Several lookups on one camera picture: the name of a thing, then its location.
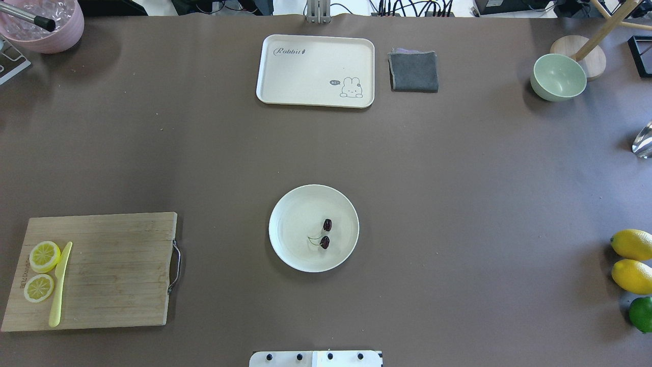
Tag bamboo cutting board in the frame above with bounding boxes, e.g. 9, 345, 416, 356
2, 212, 177, 332

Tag pink bowl with ice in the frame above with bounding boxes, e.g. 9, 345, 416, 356
1, 1, 85, 54

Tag grey folded cloth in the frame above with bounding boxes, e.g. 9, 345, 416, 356
388, 48, 439, 93

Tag wooden glass stand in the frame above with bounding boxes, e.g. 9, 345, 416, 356
550, 1, 651, 81

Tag yellow lemon near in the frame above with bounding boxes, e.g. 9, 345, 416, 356
611, 259, 651, 295

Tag metal scoop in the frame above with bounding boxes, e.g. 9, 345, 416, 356
631, 120, 652, 160

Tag black-tipped metal muddler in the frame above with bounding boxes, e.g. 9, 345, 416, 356
1, 2, 56, 32

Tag dark red cherry one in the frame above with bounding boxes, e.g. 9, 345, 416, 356
323, 218, 333, 232

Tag yellow lemon far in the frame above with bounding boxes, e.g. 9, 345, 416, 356
610, 228, 651, 261

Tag white cup rack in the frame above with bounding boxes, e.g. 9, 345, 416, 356
0, 35, 31, 85

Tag green lime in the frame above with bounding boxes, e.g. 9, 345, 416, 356
629, 297, 651, 333

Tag aluminium frame post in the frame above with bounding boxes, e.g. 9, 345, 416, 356
305, 0, 331, 24

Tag yellow plastic knife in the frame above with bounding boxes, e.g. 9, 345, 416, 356
48, 241, 74, 328

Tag yellow lemon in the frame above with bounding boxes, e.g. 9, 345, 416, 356
610, 228, 651, 261
611, 259, 651, 295

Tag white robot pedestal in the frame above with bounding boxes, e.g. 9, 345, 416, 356
249, 349, 384, 366

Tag green bowl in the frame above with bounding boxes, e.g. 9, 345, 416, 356
529, 54, 587, 102

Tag lemon round slice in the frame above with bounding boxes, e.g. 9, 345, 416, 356
23, 274, 55, 303

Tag cream rabbit tray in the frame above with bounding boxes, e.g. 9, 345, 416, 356
256, 34, 375, 109

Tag black glass tray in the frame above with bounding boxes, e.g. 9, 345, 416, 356
627, 35, 651, 78

